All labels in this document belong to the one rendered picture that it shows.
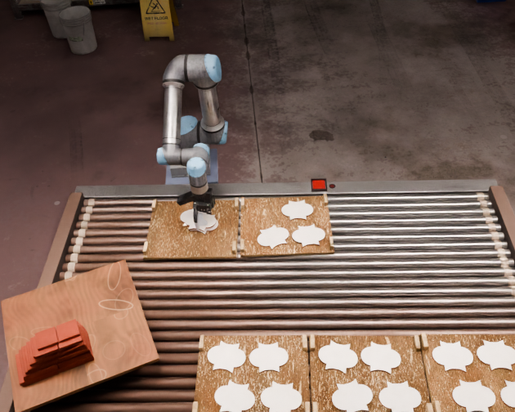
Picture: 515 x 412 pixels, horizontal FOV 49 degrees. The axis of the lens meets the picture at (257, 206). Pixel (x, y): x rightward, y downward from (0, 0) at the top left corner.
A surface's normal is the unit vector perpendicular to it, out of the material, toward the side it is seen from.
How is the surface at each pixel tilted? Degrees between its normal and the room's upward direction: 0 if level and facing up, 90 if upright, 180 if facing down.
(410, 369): 0
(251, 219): 0
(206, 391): 0
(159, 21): 78
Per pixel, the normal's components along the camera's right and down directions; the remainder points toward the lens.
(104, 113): -0.04, -0.70
